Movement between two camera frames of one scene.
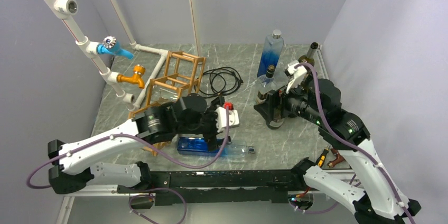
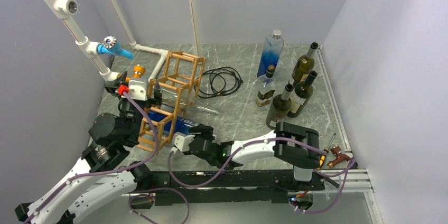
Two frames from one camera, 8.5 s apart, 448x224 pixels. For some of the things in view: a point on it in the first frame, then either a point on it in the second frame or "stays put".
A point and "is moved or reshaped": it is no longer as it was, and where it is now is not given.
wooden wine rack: x=182 y=76 stays put
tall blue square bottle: x=271 y=53 stays put
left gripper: x=211 y=137 to x=157 y=93
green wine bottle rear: x=309 y=57 stays put
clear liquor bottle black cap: x=266 y=83 stays put
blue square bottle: x=197 y=146 is moved or reshaped
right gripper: x=261 y=108 to x=204 y=130
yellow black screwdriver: x=321 y=159 stays put
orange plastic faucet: x=139 y=71 stays put
